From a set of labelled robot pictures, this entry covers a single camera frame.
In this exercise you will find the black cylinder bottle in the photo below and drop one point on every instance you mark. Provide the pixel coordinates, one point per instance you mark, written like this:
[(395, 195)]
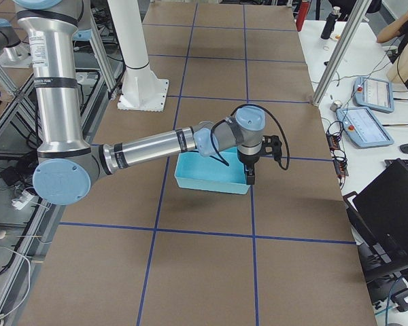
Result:
[(330, 23)]

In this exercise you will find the far blue teach pendant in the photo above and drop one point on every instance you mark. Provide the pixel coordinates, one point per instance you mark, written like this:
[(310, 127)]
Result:
[(376, 94)]

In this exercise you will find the light blue plastic bin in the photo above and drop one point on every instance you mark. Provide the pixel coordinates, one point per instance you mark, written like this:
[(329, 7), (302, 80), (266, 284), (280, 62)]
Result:
[(196, 172)]

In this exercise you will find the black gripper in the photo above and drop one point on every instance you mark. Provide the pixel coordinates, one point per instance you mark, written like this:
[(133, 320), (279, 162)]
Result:
[(248, 159)]

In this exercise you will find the near blue teach pendant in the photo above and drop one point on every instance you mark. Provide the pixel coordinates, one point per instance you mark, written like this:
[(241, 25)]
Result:
[(363, 128)]

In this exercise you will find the blue teach pendant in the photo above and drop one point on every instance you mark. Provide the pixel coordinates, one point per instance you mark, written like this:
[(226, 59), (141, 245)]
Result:
[(376, 94), (363, 128)]

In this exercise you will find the aluminium frame post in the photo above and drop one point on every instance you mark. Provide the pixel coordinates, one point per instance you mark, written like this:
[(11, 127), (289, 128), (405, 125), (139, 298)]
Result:
[(351, 26)]

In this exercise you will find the red cylinder bottle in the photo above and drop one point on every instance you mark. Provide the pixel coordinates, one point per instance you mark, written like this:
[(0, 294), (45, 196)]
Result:
[(302, 12)]

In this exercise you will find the black laptop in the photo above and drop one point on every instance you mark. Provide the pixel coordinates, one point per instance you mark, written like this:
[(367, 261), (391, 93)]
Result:
[(380, 215)]

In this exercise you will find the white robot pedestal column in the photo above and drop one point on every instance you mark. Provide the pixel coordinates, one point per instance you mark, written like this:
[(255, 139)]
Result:
[(141, 89)]

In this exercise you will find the small metal cylinder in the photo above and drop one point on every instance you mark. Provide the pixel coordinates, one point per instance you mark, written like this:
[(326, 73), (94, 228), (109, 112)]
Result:
[(336, 105)]

